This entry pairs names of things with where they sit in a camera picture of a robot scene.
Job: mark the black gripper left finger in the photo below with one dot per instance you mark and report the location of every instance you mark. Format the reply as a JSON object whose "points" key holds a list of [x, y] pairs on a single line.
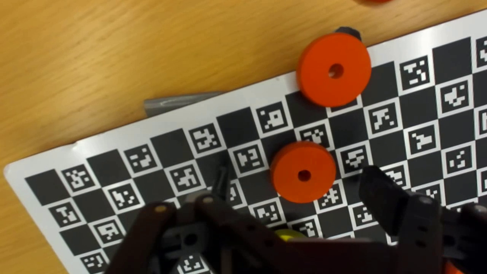
{"points": [[167, 237]]}

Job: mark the orange disc with hole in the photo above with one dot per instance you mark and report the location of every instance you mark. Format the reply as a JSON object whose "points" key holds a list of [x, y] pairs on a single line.
{"points": [[333, 70], [303, 172], [450, 267]]}

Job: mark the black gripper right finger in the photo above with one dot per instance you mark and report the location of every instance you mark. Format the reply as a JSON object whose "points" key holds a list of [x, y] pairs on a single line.
{"points": [[426, 232]]}

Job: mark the black white checker marker board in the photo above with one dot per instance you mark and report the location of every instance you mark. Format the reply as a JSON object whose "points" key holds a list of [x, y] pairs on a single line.
{"points": [[420, 100]]}

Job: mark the grey board support foot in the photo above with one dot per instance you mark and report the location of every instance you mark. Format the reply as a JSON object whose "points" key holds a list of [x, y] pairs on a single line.
{"points": [[176, 100]]}

